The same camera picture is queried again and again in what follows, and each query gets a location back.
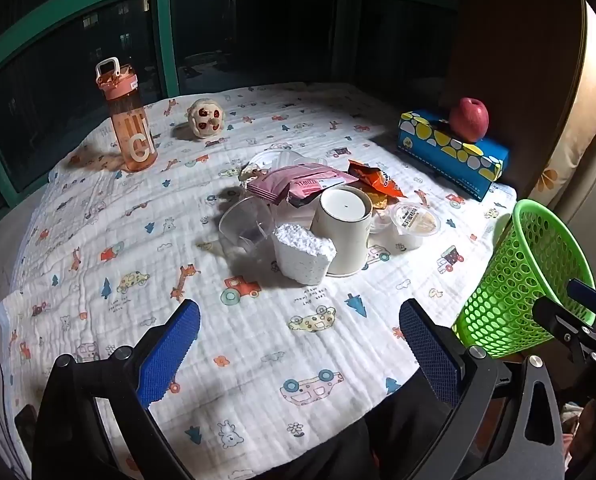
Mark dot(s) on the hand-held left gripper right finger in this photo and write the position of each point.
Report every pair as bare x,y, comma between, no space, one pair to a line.
427,355

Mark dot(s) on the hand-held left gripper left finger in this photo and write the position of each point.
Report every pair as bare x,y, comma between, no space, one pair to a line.
170,350

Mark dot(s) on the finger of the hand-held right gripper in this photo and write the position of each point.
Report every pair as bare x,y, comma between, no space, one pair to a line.
585,292
557,317

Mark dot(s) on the green plastic basket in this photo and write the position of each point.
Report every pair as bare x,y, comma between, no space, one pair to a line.
502,285

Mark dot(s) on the white plastic bowl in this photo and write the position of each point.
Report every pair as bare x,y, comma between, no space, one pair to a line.
417,222

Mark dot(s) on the white paper cup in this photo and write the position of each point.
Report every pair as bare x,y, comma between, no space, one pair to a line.
343,240

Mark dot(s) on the orange snack wrapper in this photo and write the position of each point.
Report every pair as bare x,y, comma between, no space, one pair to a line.
377,180

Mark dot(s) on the pink snack packet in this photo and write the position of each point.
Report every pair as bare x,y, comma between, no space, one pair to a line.
303,182

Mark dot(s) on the printed blanket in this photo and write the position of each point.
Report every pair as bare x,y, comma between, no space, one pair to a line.
128,220

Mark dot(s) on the small clear plastic cup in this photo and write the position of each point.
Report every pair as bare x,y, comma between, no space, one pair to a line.
380,221

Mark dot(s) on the white foam block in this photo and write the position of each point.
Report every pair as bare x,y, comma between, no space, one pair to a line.
303,260

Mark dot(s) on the blue dotted tissue box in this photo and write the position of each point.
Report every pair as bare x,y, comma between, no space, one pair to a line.
457,170

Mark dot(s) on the red apple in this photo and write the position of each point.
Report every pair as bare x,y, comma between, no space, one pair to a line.
470,117

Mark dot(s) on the orange water bottle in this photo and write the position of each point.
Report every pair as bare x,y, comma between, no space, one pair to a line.
133,130

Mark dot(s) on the cream plush toy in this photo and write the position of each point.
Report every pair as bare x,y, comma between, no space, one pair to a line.
205,117

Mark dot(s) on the brown wooden panel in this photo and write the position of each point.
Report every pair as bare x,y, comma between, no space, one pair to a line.
517,60

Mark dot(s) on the green window frame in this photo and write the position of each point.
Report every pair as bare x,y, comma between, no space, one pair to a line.
163,35

